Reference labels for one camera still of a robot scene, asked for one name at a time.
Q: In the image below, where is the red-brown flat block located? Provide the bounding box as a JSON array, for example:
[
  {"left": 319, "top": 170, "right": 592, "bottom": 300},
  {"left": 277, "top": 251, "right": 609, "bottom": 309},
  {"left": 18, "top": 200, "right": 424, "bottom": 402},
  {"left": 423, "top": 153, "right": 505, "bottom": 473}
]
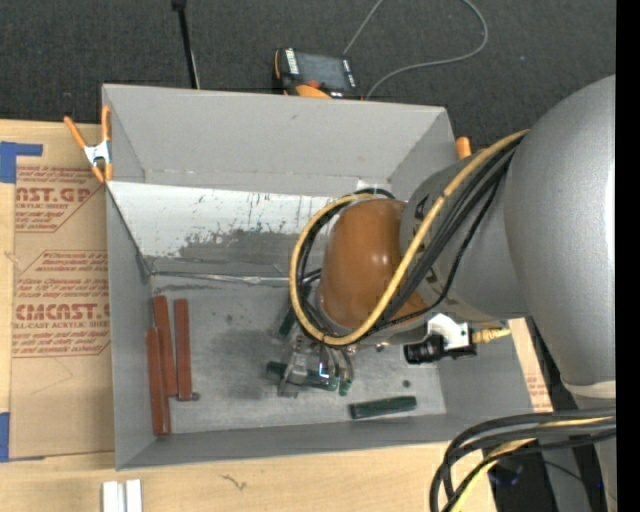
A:
[
  {"left": 152, "top": 295, "right": 179, "bottom": 399},
  {"left": 173, "top": 298, "right": 194, "bottom": 402},
  {"left": 145, "top": 327, "right": 173, "bottom": 437}
]

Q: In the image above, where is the grey metal bin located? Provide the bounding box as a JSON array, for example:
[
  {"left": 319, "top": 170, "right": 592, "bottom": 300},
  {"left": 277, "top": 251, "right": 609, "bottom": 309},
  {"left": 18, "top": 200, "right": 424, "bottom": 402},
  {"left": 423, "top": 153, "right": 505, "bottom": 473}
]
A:
[{"left": 101, "top": 83, "right": 535, "bottom": 471}]

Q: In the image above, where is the black cylinder on white bracket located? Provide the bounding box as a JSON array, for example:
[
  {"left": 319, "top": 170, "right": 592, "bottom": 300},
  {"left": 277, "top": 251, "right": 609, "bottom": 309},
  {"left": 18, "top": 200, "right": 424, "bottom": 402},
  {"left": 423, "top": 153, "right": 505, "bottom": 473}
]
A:
[{"left": 403, "top": 312, "right": 512, "bottom": 366}]

